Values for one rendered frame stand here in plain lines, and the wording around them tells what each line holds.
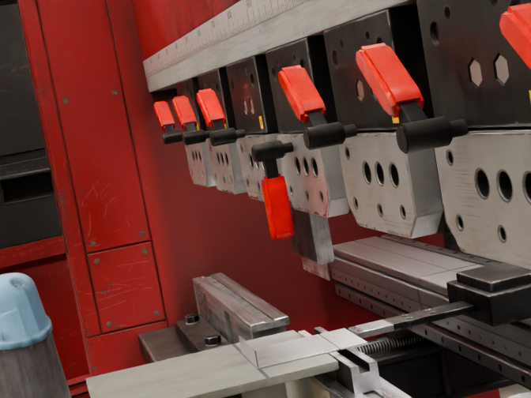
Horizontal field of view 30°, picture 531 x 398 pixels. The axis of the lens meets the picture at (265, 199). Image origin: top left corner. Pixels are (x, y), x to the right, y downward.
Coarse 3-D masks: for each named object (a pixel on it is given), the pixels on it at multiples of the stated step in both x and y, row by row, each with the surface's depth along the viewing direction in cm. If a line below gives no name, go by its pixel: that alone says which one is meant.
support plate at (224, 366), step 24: (264, 336) 124; (288, 336) 122; (168, 360) 120; (192, 360) 118; (216, 360) 116; (240, 360) 114; (312, 360) 109; (336, 360) 108; (96, 384) 115; (120, 384) 113; (144, 384) 112; (168, 384) 110; (192, 384) 108; (216, 384) 107; (240, 384) 105; (264, 384) 106
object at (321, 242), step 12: (300, 216) 114; (312, 216) 110; (300, 228) 115; (312, 228) 110; (324, 228) 110; (300, 240) 116; (312, 240) 111; (324, 240) 110; (300, 252) 117; (312, 252) 112; (324, 252) 110; (312, 264) 116; (324, 264) 111; (324, 276) 112
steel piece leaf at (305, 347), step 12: (240, 336) 117; (312, 336) 119; (252, 348) 110; (264, 348) 117; (276, 348) 116; (288, 348) 115; (300, 348) 114; (312, 348) 113; (324, 348) 112; (336, 348) 112; (252, 360) 111; (264, 360) 112; (276, 360) 111; (288, 360) 110
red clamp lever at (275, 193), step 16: (272, 144) 97; (288, 144) 98; (256, 160) 97; (272, 160) 97; (272, 176) 97; (272, 192) 97; (272, 208) 97; (288, 208) 98; (272, 224) 97; (288, 224) 97
